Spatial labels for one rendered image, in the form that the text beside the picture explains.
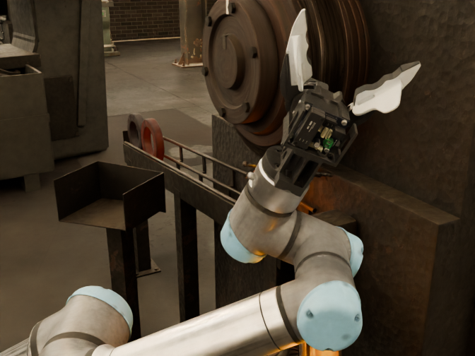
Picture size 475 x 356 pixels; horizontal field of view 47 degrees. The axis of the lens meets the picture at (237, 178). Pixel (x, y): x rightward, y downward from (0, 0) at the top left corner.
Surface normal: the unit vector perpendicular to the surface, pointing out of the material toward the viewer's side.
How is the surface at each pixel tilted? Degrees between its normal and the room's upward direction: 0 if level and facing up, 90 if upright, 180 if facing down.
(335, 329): 93
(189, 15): 90
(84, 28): 90
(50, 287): 0
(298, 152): 105
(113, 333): 53
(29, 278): 0
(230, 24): 90
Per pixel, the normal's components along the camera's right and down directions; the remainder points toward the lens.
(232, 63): -0.88, 0.17
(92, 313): 0.22, -0.89
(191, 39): 0.47, 0.31
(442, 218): 0.00, -0.94
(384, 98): -0.56, -0.66
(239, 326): -0.33, -0.27
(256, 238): -0.13, 0.56
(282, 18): -0.06, -0.22
